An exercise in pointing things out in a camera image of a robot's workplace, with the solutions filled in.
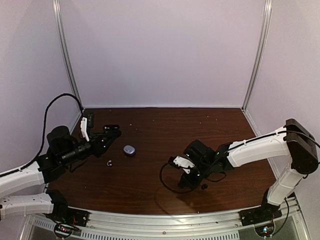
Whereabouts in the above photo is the right aluminium frame post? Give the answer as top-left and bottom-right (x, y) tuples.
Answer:
(241, 0), (273, 112)

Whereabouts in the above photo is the circuit board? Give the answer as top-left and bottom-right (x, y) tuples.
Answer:
(254, 223), (275, 238)
(53, 223), (74, 238)

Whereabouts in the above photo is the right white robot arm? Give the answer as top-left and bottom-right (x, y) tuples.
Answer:
(173, 118), (319, 221)

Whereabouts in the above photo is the left aluminium frame post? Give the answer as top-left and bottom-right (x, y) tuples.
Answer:
(52, 0), (83, 113)

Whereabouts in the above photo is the front aluminium rail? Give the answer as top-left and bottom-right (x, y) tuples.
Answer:
(18, 196), (311, 240)

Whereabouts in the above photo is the black camera cable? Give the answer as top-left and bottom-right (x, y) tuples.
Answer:
(14, 93), (85, 173)
(159, 162), (198, 195)

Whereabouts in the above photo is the left black camera cable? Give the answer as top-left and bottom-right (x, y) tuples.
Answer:
(14, 93), (85, 173)

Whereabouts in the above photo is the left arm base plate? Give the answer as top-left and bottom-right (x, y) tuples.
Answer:
(45, 206), (89, 227)

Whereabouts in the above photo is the black earbud charging case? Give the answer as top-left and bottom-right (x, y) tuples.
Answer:
(103, 124), (120, 132)

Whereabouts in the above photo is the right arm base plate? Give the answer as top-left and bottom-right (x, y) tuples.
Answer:
(239, 207), (282, 226)

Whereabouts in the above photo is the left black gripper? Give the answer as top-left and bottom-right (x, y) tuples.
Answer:
(60, 131), (117, 166)

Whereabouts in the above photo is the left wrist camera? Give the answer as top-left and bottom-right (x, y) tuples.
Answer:
(80, 112), (95, 142)

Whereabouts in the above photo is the black wireless earbud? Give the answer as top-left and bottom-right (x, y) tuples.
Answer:
(201, 184), (208, 190)

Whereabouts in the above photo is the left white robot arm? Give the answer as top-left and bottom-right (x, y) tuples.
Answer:
(0, 125), (122, 222)

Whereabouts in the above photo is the left circuit board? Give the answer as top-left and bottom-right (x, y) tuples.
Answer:
(53, 223), (74, 238)

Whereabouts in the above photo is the aluminium frame post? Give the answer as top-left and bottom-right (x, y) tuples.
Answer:
(52, 0), (83, 113)
(241, 0), (273, 112)

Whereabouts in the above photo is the right black camera cable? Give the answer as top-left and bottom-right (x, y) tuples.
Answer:
(159, 162), (198, 195)

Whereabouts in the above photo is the blue oval case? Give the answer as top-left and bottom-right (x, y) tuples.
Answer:
(123, 145), (136, 157)

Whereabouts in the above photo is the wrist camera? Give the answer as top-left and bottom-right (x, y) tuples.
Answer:
(80, 112), (95, 142)
(168, 156), (195, 174)

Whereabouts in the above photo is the right circuit board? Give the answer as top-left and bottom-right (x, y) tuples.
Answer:
(254, 223), (275, 238)

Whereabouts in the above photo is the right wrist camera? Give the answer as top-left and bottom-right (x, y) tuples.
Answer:
(168, 156), (195, 174)

